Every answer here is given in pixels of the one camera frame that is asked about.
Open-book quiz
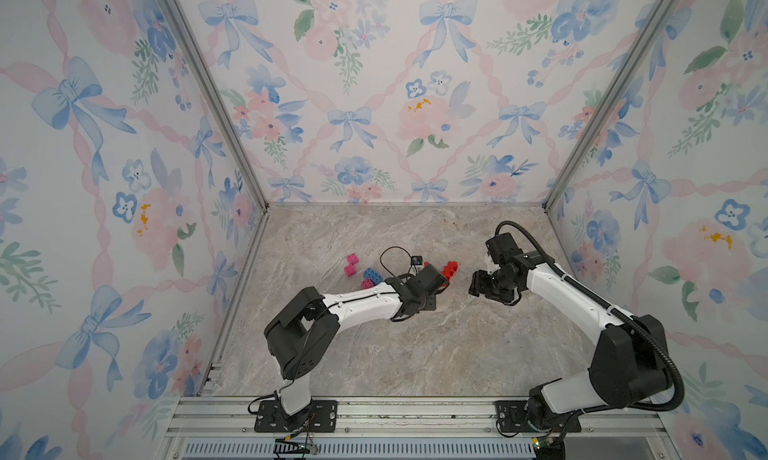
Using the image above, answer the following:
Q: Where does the red long lego brick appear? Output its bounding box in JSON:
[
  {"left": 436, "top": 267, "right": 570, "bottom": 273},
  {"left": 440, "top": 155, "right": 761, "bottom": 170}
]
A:
[{"left": 442, "top": 261, "right": 458, "bottom": 281}]

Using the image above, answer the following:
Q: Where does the blue lego brick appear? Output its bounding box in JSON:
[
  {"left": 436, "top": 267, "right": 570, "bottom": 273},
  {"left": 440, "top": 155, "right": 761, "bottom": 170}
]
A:
[{"left": 363, "top": 268, "right": 383, "bottom": 285}]

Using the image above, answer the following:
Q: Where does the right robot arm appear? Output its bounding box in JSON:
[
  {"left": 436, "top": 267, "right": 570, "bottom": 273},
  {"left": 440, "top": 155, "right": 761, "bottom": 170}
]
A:
[{"left": 468, "top": 221, "right": 685, "bottom": 432}]

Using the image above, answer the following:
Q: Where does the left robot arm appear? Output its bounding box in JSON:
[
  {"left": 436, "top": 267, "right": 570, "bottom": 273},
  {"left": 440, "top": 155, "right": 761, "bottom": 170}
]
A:
[{"left": 249, "top": 265, "right": 450, "bottom": 436}]

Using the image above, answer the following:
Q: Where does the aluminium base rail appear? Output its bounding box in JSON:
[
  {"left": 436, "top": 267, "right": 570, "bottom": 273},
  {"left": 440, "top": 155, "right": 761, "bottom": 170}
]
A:
[{"left": 154, "top": 397, "right": 682, "bottom": 459}]

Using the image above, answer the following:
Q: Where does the aluminium corner post left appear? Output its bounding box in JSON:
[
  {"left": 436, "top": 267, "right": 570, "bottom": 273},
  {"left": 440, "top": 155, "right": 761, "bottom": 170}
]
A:
[{"left": 146, "top": 0, "right": 269, "bottom": 212}]

